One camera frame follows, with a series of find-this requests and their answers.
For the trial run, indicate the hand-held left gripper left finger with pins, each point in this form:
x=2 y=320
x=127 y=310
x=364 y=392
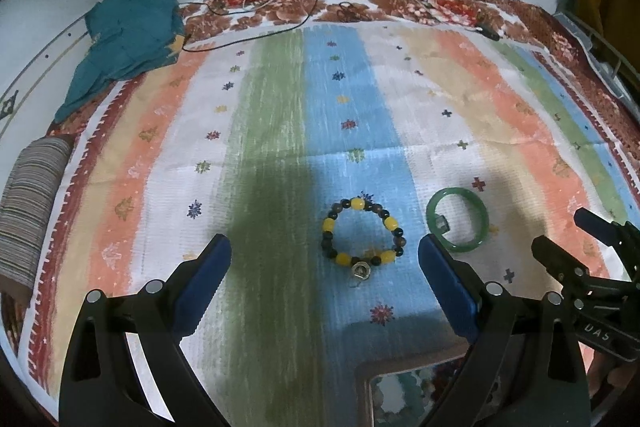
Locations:
x=205 y=279

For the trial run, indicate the green jade bangle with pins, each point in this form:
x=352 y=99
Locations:
x=462 y=247

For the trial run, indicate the wooden framed box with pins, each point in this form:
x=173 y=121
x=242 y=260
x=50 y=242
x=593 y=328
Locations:
x=364 y=397

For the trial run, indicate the striped bolster pillow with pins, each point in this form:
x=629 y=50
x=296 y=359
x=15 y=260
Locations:
x=30 y=217

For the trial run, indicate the black charger plug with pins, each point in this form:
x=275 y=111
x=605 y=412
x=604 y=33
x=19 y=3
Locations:
x=487 y=32

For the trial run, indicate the colourful striped mat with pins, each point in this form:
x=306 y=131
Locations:
x=280 y=157

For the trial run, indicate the teal cloth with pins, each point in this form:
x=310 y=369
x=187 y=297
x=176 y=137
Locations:
x=130 y=32

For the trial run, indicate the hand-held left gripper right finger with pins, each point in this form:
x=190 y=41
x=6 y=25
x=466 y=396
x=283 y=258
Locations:
x=446 y=294

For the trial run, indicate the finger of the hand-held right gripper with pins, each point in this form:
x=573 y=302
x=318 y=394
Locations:
x=597 y=228
x=555 y=257

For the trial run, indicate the person's right hand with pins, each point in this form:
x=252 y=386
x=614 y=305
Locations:
x=625 y=377

